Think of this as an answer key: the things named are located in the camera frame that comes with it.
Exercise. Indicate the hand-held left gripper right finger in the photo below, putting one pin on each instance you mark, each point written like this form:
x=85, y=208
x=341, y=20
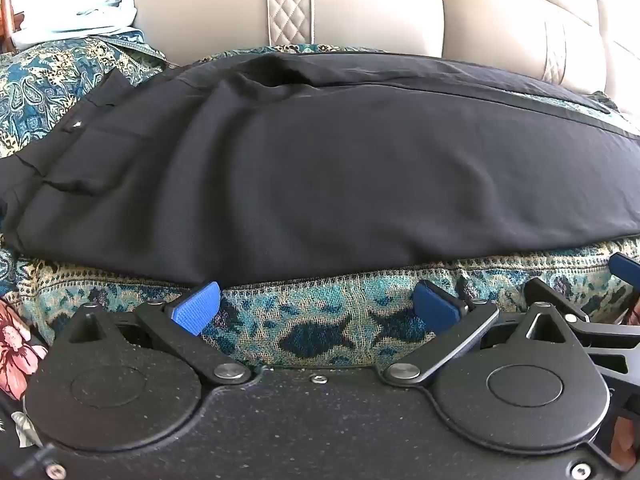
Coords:
x=436, y=305

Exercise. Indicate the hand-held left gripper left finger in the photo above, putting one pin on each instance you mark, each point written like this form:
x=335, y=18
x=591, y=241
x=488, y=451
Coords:
x=196, y=306

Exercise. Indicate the beige leather headboard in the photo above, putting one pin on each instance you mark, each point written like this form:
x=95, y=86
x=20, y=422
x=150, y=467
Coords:
x=380, y=5

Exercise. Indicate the teal paisley blanket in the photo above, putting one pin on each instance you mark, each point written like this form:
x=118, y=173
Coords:
x=320, y=325

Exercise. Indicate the floral dark clothing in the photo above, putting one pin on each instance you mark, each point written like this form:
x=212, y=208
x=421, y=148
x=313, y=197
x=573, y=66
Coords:
x=12, y=355

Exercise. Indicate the wooden furniture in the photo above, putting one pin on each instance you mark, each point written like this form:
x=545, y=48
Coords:
x=9, y=5

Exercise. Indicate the light blue cloth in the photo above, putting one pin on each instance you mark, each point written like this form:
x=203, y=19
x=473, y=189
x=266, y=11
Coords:
x=85, y=17

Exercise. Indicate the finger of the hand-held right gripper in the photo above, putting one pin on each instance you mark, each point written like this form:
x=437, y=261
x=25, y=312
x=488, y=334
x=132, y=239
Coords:
x=560, y=300
x=624, y=266

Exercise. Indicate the black pants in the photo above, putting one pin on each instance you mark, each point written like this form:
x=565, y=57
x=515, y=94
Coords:
x=320, y=170

